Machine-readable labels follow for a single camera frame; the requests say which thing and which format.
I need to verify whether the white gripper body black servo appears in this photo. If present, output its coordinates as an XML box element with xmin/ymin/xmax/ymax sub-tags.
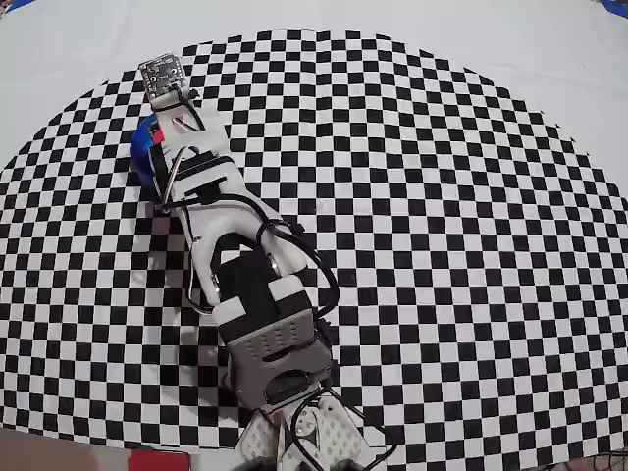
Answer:
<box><xmin>156</xmin><ymin>108</ymin><xmax>233</xmax><ymax>176</ymax></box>

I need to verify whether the blue round box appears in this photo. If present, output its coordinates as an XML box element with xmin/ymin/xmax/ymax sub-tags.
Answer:
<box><xmin>130</xmin><ymin>117</ymin><xmax>166</xmax><ymax>197</ymax></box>

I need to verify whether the red flat box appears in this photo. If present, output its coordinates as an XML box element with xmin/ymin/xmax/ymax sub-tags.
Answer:
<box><xmin>128</xmin><ymin>449</ymin><xmax>191</xmax><ymax>471</ymax></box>

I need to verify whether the checkerboard printed white paper mat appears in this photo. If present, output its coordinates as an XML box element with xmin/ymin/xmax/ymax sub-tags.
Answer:
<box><xmin>0</xmin><ymin>0</ymin><xmax>628</xmax><ymax>465</ymax></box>

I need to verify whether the red white camera mount bracket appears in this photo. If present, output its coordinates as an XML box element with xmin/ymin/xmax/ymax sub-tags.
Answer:
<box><xmin>148</xmin><ymin>86</ymin><xmax>198</xmax><ymax>144</ymax></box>

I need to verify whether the white red black servo wire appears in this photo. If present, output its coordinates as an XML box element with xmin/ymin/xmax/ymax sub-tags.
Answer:
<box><xmin>155</xmin><ymin>144</ymin><xmax>197</xmax><ymax>215</ymax></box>

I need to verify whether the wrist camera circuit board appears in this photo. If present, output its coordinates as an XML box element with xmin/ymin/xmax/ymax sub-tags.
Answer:
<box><xmin>138</xmin><ymin>50</ymin><xmax>188</xmax><ymax>98</ymax></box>

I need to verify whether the black camera cable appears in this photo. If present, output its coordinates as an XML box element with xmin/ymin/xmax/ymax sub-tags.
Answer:
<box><xmin>181</xmin><ymin>192</ymin><xmax>340</xmax><ymax>320</ymax></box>

